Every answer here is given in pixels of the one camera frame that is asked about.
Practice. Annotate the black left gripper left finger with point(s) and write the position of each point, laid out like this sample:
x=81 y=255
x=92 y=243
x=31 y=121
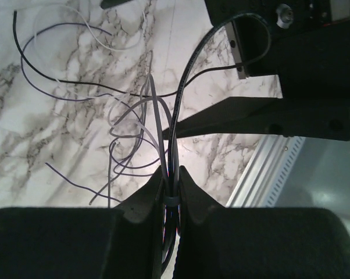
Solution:
x=121 y=242

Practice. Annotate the aluminium front rail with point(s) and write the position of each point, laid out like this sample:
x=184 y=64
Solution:
x=252 y=185

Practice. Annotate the white zip tie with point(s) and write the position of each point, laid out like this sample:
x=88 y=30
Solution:
x=171 y=201

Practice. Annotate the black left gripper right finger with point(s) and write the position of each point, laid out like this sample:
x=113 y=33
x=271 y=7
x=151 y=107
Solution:
x=220 y=242

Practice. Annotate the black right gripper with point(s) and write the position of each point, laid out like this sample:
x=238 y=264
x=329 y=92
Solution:
x=305 y=43

